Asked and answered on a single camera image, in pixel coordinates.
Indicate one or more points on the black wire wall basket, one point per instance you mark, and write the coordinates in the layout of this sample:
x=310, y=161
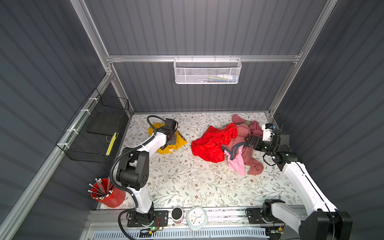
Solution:
x=87, y=138

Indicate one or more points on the white wire wall basket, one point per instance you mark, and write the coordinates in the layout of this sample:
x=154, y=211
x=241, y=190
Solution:
x=207, y=71

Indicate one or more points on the red pencil cup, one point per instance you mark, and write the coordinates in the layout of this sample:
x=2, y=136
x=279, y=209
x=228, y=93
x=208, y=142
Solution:
x=105, y=193

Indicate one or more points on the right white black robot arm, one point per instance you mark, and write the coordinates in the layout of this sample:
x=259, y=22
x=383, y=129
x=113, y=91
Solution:
x=323, y=220

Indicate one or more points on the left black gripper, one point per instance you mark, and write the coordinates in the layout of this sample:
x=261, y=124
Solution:
x=174, y=139

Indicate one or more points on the yellow green marker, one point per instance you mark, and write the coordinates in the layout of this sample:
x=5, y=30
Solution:
x=111, y=144

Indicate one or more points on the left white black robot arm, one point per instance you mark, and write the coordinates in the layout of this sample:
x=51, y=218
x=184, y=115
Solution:
x=130, y=171

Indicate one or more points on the light pink cloth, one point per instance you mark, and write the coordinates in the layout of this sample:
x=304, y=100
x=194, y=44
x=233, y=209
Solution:
x=235, y=157

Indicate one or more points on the red cloth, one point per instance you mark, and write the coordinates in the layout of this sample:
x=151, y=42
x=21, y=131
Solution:
x=209, y=146

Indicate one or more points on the mint green alarm clock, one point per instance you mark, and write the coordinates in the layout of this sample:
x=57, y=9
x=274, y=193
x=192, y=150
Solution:
x=196, y=218

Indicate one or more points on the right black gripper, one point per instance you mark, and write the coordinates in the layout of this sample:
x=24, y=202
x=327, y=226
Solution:
x=259, y=140

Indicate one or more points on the pink black mug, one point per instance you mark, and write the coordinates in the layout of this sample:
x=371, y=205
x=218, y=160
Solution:
x=177, y=215

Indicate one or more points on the dusty pink cloth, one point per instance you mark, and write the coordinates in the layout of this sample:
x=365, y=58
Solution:
x=245, y=129

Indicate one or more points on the yellow t-shirt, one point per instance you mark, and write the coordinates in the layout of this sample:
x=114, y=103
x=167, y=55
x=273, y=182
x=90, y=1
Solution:
x=177, y=142

